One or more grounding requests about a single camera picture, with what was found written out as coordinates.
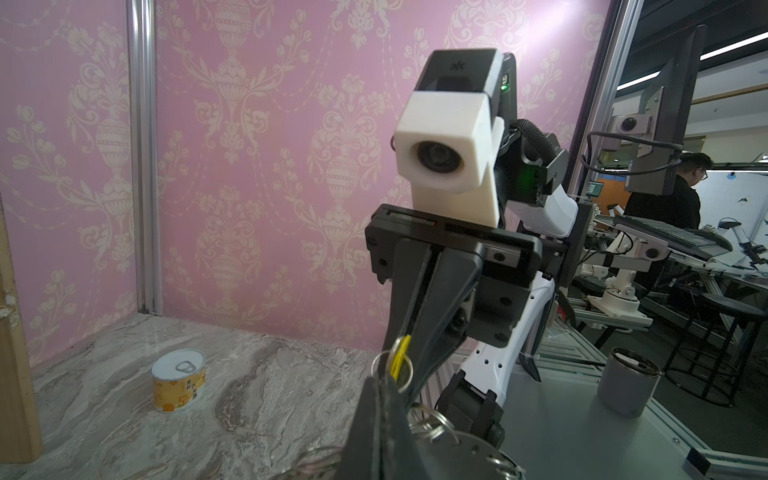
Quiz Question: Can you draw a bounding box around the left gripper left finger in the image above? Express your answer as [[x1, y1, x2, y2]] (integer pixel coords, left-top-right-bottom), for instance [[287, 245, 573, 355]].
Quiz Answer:
[[335, 377, 381, 480]]

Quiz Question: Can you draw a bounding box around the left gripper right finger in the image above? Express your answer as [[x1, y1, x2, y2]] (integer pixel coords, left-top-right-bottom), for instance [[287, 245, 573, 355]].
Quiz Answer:
[[380, 377, 428, 480]]

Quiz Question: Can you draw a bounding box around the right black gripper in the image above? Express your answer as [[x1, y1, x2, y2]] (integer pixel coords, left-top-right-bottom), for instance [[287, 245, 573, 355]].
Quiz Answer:
[[365, 204, 567, 402]]

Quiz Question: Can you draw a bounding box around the metal ring plate with keyrings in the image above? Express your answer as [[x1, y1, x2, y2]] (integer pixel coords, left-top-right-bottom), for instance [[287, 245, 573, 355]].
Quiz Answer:
[[274, 349, 525, 479]]

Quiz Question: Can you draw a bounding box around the yellow key tag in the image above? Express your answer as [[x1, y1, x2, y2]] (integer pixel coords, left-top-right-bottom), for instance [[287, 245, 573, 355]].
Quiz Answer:
[[387, 335, 411, 381]]

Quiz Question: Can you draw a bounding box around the neighbouring white robot arm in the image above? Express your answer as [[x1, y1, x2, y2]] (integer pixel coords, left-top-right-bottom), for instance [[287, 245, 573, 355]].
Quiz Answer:
[[573, 227, 670, 332]]

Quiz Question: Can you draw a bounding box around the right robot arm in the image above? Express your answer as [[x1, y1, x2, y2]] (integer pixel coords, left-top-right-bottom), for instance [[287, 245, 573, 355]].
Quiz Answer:
[[365, 119, 579, 446]]

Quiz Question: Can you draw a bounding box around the small yellow pull-tab can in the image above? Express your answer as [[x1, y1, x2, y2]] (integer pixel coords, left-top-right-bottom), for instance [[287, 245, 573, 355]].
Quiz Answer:
[[151, 348, 207, 413]]

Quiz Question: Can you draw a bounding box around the person in black shirt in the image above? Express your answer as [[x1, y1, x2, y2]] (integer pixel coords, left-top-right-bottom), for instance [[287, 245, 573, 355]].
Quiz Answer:
[[624, 153, 713, 229]]

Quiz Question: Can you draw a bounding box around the black round stool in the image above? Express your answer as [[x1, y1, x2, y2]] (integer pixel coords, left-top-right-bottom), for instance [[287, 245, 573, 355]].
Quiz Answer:
[[663, 291, 767, 408]]

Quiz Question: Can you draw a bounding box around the wooden two-tier shelf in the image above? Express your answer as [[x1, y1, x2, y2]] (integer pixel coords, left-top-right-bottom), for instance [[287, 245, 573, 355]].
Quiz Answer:
[[1, 222, 43, 464]]

